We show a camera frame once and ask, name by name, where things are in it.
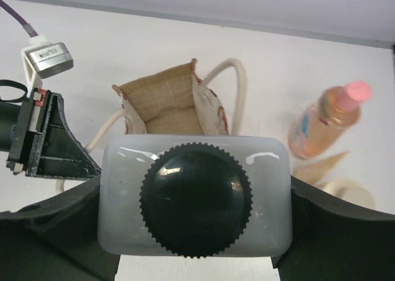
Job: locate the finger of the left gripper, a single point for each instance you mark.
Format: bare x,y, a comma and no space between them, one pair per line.
55,152

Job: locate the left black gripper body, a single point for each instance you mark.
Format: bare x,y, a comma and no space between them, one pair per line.
19,125

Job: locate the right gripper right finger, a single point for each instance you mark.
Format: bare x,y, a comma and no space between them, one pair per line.
336,240

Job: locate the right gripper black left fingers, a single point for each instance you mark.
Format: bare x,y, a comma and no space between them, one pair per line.
57,239

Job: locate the cream wide-cap bottle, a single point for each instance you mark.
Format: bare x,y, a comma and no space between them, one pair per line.
350,191

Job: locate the brown canvas bag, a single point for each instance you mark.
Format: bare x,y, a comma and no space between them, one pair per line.
177,101

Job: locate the peach pink-capped bottle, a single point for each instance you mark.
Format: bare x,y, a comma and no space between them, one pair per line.
323,122

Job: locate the white bottle grey cap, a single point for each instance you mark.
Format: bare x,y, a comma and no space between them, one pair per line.
195,196

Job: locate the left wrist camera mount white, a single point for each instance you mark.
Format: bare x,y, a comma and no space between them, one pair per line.
43,59

